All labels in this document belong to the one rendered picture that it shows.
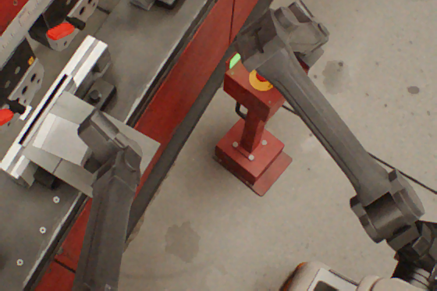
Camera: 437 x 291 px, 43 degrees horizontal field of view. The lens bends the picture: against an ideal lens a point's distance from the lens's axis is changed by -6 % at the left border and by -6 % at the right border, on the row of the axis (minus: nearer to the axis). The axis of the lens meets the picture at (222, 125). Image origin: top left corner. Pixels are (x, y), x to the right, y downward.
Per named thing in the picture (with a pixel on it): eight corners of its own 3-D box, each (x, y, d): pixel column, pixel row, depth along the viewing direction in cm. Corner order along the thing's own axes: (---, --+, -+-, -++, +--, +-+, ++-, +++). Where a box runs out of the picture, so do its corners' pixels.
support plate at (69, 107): (119, 214, 124) (118, 213, 123) (22, 155, 128) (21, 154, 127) (161, 145, 130) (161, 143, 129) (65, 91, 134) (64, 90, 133)
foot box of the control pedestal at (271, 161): (261, 197, 229) (264, 189, 217) (211, 157, 234) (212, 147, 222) (293, 160, 234) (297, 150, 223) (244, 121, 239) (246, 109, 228)
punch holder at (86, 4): (61, 56, 116) (43, 15, 101) (30, 39, 118) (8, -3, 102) (101, 1, 121) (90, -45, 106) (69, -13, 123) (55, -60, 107)
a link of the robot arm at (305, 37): (246, 65, 102) (295, 27, 98) (227, 38, 102) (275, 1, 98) (303, 61, 141) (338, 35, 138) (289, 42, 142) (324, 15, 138)
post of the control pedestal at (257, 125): (250, 154, 222) (267, 95, 172) (239, 144, 223) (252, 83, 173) (259, 143, 224) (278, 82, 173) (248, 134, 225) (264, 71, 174)
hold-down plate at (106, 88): (52, 190, 137) (50, 187, 134) (35, 179, 138) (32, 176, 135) (117, 90, 147) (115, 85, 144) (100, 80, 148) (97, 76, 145)
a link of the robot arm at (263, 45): (218, 52, 93) (268, 13, 90) (233, 35, 106) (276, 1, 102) (380, 252, 100) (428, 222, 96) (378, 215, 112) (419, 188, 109)
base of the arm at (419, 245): (431, 285, 100) (456, 228, 104) (411, 265, 96) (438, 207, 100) (396, 277, 107) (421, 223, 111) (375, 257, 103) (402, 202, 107)
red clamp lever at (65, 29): (58, 35, 102) (87, 21, 110) (40, 26, 102) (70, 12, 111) (56, 44, 103) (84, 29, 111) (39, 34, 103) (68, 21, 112)
